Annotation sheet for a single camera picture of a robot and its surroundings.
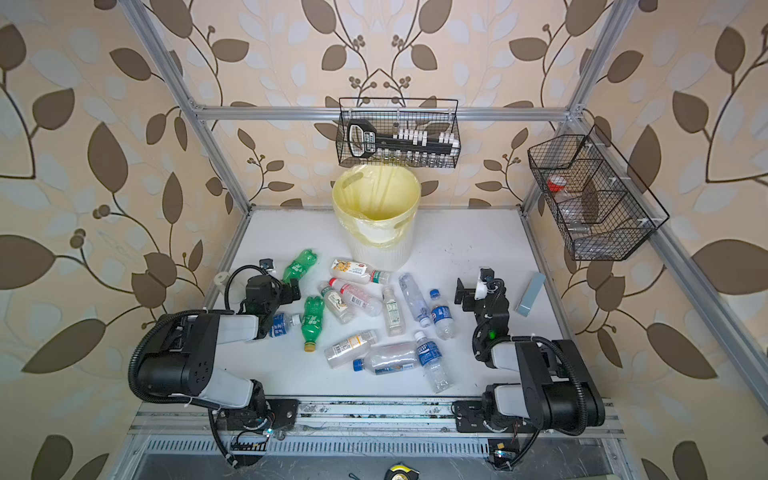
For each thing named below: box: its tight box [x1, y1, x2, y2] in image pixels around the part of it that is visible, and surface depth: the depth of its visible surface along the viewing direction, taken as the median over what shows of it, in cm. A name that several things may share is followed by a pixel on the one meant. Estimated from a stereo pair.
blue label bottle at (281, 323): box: [269, 313, 301, 338], surface depth 87 cm
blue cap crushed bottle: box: [353, 342, 419, 375], surface depth 82 cm
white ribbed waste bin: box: [332, 164, 422, 272], surface depth 92 cm
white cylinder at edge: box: [214, 271, 229, 285], surface depth 91 cm
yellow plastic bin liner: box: [332, 164, 422, 249], surface depth 91 cm
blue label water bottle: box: [429, 289, 455, 341], surface depth 89 cm
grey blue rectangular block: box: [516, 272, 546, 317], surface depth 95 cm
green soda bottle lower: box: [301, 296, 325, 353], surface depth 88 cm
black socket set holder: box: [347, 119, 460, 158], surface depth 84 cm
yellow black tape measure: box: [384, 461, 420, 480], surface depth 66 cm
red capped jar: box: [547, 174, 567, 192], surface depth 84 cm
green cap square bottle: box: [320, 287, 356, 325], surface depth 91 cm
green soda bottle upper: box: [282, 249, 318, 284], surface depth 100 cm
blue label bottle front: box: [414, 331, 452, 394], surface depth 82 cm
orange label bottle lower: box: [324, 330, 378, 368], surface depth 82 cm
